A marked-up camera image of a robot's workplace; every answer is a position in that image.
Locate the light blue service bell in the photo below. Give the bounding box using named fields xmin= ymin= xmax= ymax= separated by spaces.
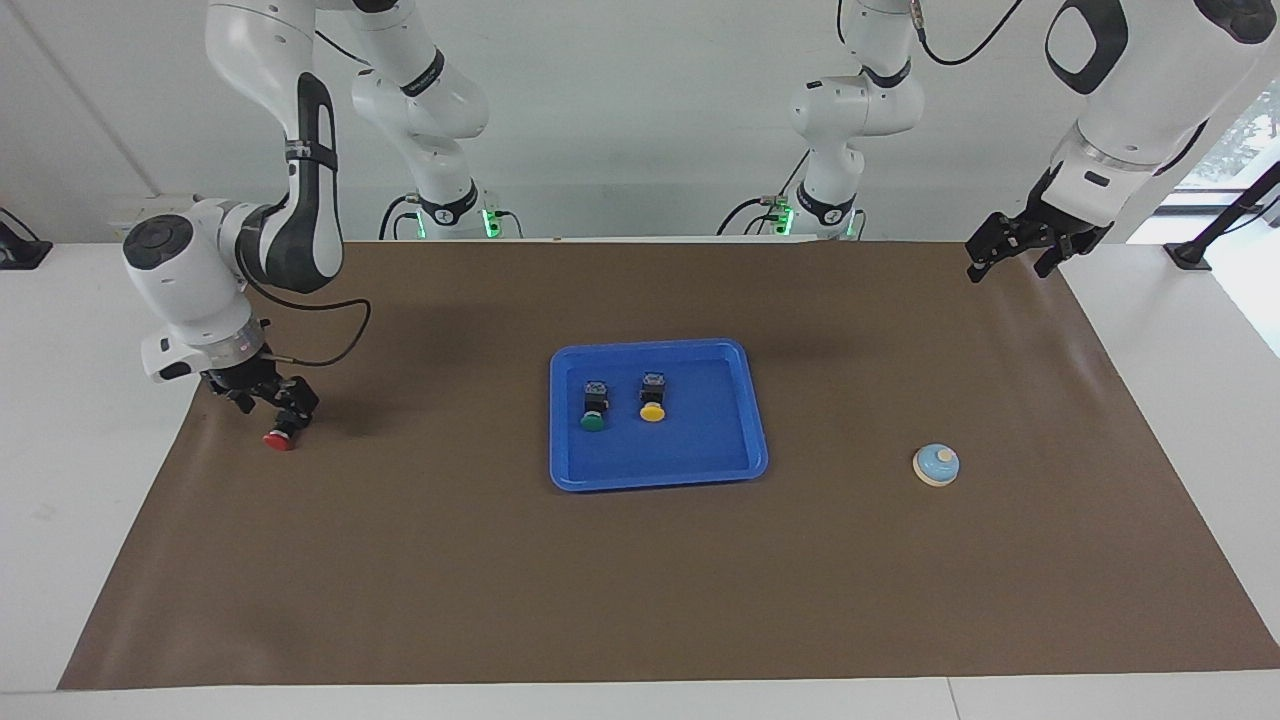
xmin=912 ymin=443 xmax=961 ymax=488

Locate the blue plastic tray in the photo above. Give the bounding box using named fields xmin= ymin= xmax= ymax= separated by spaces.
xmin=548 ymin=338 xmax=770 ymax=493

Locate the black clamp stand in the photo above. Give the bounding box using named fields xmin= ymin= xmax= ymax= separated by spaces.
xmin=1163 ymin=160 xmax=1280 ymax=272

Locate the window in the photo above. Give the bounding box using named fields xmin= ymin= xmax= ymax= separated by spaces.
xmin=1165 ymin=85 xmax=1280 ymax=216

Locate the brown table mat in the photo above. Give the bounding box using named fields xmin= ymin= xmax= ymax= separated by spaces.
xmin=57 ymin=238 xmax=1280 ymax=692

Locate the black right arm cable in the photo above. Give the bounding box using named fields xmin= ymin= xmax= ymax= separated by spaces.
xmin=236 ymin=255 xmax=373 ymax=367

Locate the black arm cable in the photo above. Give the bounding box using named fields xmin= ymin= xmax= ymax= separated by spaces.
xmin=908 ymin=0 xmax=1027 ymax=68
xmin=236 ymin=255 xmax=373 ymax=367

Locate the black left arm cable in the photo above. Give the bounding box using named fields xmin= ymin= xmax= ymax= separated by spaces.
xmin=908 ymin=0 xmax=1027 ymax=68

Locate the black left base cable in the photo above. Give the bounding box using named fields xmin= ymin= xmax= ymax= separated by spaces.
xmin=715 ymin=150 xmax=811 ymax=238

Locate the black table mount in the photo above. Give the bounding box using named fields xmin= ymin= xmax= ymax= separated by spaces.
xmin=0 ymin=207 xmax=53 ymax=270

